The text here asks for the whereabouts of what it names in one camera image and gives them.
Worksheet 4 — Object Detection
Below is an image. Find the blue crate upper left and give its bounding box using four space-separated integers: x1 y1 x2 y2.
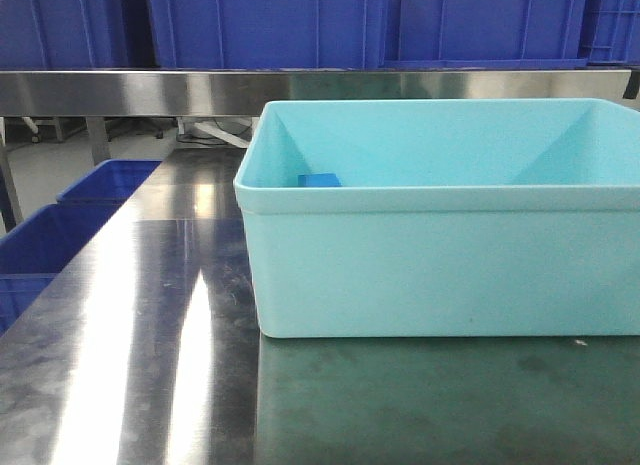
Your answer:
1 0 154 70

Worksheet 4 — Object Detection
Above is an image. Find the light cyan plastic tub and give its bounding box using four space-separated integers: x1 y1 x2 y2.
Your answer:
234 98 639 338

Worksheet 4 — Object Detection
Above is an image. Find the blue bin beside table far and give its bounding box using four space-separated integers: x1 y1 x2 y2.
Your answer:
56 159 161 205

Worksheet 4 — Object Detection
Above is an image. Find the small blue cube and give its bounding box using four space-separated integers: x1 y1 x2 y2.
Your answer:
298 173 342 188

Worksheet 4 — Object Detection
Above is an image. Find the blue bin beside table near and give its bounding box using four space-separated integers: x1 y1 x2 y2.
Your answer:
0 202 126 336

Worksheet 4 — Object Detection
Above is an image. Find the blue crate upper right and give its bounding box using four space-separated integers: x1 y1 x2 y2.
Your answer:
381 0 639 69

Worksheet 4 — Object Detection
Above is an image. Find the blue crate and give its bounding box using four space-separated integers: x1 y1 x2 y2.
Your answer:
148 0 389 70
381 0 639 69
1 0 154 70

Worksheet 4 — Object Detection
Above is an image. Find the blue bin beside table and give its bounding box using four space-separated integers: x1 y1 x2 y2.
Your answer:
56 159 161 205
0 202 126 336

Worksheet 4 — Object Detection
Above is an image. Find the blue crate upper centre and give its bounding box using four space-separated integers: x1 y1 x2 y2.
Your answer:
148 0 389 70

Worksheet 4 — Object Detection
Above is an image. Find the stainless steel shelf rail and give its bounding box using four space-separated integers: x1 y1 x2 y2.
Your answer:
1 68 639 117

